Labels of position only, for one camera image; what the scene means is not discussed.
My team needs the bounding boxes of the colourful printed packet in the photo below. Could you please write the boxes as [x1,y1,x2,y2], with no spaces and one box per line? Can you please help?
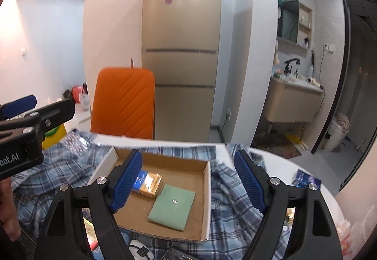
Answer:
[82,216,102,252]

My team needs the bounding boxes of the small-print floral cloth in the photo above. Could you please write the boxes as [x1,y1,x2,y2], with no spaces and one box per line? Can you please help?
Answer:
[63,132,98,157]

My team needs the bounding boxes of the black box with gold print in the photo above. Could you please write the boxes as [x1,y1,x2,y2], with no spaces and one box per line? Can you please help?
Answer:
[161,246,195,260]

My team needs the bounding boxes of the black faucet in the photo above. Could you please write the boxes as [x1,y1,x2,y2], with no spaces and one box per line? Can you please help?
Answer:
[283,58,301,76]

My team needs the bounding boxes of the blue and gold cigarette pack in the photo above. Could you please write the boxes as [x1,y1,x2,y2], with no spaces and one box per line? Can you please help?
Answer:
[131,171,163,199]

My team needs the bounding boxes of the dark door frame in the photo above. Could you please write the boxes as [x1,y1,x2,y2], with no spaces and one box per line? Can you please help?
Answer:
[311,0,377,193]

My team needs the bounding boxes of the white plastic bag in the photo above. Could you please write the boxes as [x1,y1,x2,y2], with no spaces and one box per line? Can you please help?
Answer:
[336,213,369,260]

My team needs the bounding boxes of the beige refrigerator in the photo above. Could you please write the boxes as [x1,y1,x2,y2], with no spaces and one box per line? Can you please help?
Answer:
[141,0,222,143]

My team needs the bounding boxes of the white trash bin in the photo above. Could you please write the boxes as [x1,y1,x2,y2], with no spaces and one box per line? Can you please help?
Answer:
[322,114,351,152]

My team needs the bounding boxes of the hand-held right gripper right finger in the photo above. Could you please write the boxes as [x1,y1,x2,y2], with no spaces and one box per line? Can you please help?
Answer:
[234,149,339,260]

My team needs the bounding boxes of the white hair dryer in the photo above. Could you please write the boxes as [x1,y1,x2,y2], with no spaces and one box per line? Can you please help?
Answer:
[308,77,324,91]

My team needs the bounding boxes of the beige vanity cabinet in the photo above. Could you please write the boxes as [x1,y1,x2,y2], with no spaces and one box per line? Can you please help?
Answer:
[263,75,324,125]

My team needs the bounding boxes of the dark blue packet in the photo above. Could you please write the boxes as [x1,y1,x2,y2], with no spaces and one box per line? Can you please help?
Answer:
[292,168,321,188]

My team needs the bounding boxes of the brown bath mat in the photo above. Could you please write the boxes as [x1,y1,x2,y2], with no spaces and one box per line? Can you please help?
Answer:
[252,132,302,159]

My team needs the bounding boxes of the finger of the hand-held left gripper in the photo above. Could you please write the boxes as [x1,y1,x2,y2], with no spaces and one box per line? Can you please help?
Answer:
[0,95,41,131]
[0,98,76,146]

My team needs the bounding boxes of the red round object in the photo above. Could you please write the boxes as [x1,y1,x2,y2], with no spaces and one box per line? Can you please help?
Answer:
[71,85,86,103]

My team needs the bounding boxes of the green folded cloth pouch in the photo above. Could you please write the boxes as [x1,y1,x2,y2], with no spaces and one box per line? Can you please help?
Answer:
[148,184,196,231]

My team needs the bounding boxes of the blue plaid cloth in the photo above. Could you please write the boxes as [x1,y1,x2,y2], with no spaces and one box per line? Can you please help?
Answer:
[12,129,295,260]

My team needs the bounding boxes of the white charging cable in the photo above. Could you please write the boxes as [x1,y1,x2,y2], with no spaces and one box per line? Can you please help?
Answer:
[128,239,155,260]

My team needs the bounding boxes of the orange chair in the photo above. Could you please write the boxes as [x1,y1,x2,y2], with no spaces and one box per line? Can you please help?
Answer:
[91,67,156,140]

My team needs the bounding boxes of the yellow container with green rim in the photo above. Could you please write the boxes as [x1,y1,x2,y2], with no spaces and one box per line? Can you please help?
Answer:
[41,123,67,150]

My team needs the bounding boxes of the bathroom mirror cabinet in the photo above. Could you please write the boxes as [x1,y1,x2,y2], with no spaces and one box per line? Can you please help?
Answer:
[278,0,313,48]

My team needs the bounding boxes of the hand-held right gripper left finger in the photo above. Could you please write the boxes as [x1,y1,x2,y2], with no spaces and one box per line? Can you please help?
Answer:
[35,149,144,260]

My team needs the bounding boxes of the person's left hand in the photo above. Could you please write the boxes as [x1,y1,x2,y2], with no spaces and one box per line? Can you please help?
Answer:
[0,179,20,237]

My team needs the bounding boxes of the cardboard box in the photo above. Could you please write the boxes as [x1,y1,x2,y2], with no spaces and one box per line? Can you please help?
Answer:
[87,146,212,242]

